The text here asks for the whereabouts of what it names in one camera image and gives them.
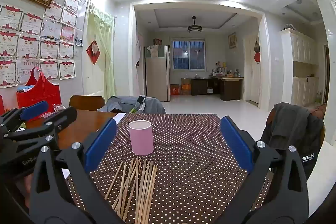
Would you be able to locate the brown cardboard box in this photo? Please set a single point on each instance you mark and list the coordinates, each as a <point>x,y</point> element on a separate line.
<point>185,81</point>

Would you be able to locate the clutter of desk items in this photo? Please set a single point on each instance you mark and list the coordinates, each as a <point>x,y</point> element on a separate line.
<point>223,71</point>

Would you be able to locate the silver refrigerator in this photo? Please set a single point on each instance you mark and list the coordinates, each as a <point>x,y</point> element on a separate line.
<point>157,77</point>

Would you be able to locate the bunch of wooden chopsticks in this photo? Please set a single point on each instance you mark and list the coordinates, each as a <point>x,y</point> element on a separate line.
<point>145,187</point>

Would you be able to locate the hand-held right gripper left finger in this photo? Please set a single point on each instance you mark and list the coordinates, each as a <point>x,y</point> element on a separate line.
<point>101,142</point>

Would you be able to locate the barred window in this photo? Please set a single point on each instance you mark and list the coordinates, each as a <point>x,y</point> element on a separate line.
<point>189,56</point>

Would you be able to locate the red hanging door ornament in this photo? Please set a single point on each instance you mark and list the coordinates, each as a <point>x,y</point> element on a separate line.
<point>257,56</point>

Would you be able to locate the brown wooden chair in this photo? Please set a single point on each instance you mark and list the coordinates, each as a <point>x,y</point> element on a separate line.
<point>86,103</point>

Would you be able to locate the orange cardboard box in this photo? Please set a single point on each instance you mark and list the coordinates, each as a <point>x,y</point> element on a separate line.
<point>185,89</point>

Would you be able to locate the red diamond wall decoration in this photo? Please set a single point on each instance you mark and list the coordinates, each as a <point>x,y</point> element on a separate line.
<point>93,52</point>

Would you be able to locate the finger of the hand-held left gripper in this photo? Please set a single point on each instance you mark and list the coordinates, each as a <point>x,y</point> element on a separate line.
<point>63,119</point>
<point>34,108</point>

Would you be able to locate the light green curtain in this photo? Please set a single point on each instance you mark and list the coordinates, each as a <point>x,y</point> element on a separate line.
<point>103,56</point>

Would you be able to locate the white tall cabinet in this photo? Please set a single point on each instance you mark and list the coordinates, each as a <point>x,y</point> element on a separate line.
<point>302,45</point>

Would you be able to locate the small picture frame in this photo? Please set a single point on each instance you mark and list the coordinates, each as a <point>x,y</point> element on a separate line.
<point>157,42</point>

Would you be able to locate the red gift bag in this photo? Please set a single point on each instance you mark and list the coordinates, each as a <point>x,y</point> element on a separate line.
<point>44,94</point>

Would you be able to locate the red cardboard box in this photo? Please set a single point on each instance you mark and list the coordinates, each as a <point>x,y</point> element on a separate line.
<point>174,89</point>

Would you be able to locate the white panel door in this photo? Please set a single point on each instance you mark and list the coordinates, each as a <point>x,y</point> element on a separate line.
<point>253,82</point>

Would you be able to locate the small wall photo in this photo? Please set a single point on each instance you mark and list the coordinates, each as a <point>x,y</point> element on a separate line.
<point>79,42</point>

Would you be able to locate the wall of award certificates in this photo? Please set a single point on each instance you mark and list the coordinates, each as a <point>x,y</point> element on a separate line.
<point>31,48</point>

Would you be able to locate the brown polka dot tablecloth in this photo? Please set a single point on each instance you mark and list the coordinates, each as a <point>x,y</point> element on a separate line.
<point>189,161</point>

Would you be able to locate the framed wall picture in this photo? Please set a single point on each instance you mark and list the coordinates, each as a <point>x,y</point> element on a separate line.
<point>232,40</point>

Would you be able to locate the grey jacket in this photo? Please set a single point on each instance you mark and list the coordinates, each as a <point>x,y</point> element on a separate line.
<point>152,107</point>

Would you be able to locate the round ceiling fan lamp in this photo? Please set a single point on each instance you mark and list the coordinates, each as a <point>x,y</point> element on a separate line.
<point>194,28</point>

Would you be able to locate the brown entrance door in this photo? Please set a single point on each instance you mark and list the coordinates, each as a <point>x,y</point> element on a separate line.
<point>326,69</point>

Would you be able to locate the pink paper cup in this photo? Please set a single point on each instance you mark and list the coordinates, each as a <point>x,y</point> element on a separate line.
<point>141,138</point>

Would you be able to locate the dark wooden desk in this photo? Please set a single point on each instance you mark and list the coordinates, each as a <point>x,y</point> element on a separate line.
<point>228,87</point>

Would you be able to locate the small clear plastic packets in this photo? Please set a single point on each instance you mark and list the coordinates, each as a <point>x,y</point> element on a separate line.
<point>57,108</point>

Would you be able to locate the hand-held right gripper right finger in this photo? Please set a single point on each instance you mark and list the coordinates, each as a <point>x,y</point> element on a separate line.
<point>236,142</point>

